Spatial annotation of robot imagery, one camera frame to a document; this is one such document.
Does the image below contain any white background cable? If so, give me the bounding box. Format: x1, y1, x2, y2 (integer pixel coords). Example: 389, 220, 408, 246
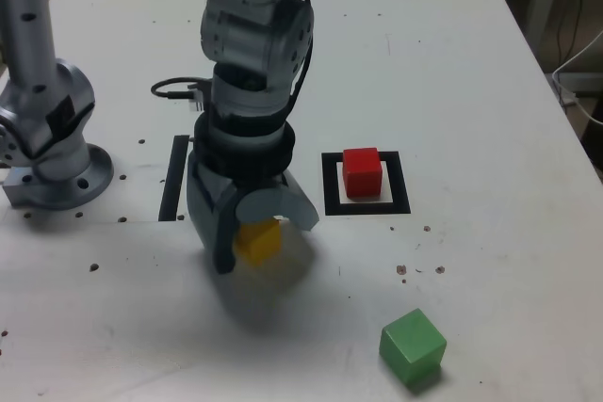
550, 29, 603, 128

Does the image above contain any yellow cube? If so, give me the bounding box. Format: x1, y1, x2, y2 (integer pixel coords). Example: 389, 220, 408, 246
234, 217, 283, 267

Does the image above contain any black tape square outline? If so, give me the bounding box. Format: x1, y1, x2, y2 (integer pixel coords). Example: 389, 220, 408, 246
320, 151, 412, 217

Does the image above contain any red cube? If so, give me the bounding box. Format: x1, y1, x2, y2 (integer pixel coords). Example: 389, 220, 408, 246
341, 147, 383, 200

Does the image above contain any black tape strip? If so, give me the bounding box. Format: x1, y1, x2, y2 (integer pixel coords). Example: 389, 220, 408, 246
157, 135, 191, 223

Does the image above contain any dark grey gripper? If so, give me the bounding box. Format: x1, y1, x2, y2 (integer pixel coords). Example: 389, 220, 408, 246
187, 151, 321, 276

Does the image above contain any green cube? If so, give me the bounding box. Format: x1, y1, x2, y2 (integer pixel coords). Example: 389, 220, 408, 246
379, 308, 448, 387

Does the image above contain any grey metal frame post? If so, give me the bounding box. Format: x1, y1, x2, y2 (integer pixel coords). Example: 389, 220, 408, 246
525, 0, 562, 73

